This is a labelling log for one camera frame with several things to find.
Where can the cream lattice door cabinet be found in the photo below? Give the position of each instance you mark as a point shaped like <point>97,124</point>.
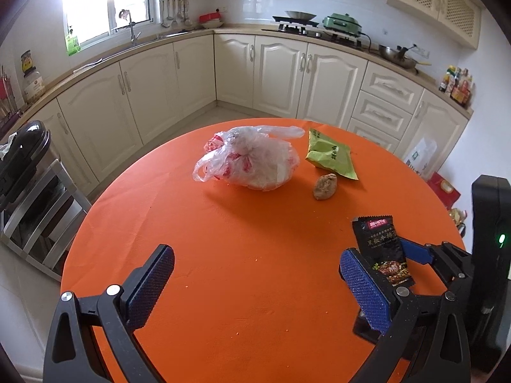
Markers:
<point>435,4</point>

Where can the green snack packet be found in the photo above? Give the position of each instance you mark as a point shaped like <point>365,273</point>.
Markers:
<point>331,155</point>

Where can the large glass jar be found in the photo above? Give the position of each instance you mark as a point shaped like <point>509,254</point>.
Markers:
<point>32,83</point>

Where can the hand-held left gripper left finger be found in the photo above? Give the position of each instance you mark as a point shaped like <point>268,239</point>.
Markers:
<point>147,287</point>

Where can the chopstick holder with utensils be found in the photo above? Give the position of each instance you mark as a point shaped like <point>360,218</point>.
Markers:
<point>7,95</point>

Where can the green electric cooking pot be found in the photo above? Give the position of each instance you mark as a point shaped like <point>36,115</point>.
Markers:
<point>342,24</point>

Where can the clear plastic bag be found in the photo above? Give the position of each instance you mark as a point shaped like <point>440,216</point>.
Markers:
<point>255,159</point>

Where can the kitchen window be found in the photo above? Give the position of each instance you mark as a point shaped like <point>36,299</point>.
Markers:
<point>103,4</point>

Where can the green dish soap bottle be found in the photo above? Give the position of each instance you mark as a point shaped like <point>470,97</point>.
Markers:
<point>72,42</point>

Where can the cream cabinet drawer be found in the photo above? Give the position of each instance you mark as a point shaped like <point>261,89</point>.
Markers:
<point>382,108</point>
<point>391,83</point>
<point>373,133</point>

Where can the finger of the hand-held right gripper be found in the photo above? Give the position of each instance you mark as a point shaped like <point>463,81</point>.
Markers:
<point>415,249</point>
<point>365,329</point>

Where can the group of condiment bottles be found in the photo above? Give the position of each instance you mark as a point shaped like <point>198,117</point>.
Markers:
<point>457,87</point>

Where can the steel wok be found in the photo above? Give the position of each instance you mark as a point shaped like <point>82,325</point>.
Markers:
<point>399,58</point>

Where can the red rice bag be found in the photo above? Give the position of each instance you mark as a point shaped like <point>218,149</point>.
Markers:
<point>444,189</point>

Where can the white rice bag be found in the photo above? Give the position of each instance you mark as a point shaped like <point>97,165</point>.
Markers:
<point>419,157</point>

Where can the wall power outlet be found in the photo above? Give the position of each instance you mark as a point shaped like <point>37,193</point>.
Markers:
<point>421,51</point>

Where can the brown crumpled lump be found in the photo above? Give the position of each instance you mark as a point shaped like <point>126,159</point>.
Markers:
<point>325,186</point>

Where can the chrome faucet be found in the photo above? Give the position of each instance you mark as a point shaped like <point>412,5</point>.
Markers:
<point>131,28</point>

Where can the metal pan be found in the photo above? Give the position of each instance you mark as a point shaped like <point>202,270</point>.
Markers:
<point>300,15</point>

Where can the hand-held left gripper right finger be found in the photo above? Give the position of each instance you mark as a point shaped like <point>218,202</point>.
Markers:
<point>365,291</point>

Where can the hanging utensil rack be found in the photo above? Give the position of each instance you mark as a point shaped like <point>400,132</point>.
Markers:
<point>177,4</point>

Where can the black cooktop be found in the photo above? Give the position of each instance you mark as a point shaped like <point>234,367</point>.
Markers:
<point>315,34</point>

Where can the metal step rack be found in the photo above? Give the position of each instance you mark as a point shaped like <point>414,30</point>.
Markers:
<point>48,215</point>

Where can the cream lower kitchen cabinets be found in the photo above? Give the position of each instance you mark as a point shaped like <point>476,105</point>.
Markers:
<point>271,75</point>

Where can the black snack packet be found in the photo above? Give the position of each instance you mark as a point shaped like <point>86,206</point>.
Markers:
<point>379,243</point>

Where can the round orange table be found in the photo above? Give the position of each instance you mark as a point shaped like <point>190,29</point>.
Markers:
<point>239,247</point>

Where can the steel kitchen sink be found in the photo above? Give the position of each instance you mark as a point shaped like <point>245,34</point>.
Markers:
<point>171,35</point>

